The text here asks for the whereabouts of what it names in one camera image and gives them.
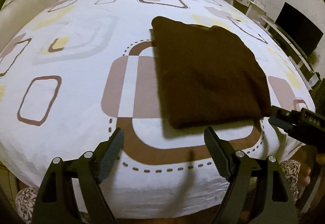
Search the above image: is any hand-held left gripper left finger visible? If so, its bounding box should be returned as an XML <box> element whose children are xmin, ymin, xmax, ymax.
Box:
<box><xmin>32</xmin><ymin>127</ymin><xmax>125</xmax><ymax>224</ymax></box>

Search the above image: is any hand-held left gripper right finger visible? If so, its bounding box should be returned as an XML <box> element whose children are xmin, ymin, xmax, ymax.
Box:
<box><xmin>204</xmin><ymin>126</ymin><xmax>299</xmax><ymax>224</ymax></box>

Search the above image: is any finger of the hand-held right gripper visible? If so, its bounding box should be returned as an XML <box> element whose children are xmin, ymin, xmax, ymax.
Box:
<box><xmin>268</xmin><ymin>115</ymin><xmax>296</xmax><ymax>134</ymax></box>
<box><xmin>270</xmin><ymin>106</ymin><xmax>302</xmax><ymax>120</ymax></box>

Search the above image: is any brown plaid sweater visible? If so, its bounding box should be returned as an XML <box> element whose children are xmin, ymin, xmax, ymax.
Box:
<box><xmin>150</xmin><ymin>16</ymin><xmax>272</xmax><ymax>130</ymax></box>

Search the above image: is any white tv stand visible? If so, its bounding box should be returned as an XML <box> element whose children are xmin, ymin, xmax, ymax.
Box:
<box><xmin>260</xmin><ymin>15</ymin><xmax>320</xmax><ymax>87</ymax></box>

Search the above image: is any printed white bed sheet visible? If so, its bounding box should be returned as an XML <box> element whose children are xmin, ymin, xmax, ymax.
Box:
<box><xmin>0</xmin><ymin>0</ymin><xmax>316</xmax><ymax>219</ymax></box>

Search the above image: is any black flat screen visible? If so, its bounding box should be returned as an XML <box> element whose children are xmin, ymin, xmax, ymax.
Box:
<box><xmin>275</xmin><ymin>2</ymin><xmax>323</xmax><ymax>58</ymax></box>

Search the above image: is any white dressing table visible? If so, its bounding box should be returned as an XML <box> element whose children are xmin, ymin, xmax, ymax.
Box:
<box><xmin>223</xmin><ymin>0</ymin><xmax>267</xmax><ymax>20</ymax></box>

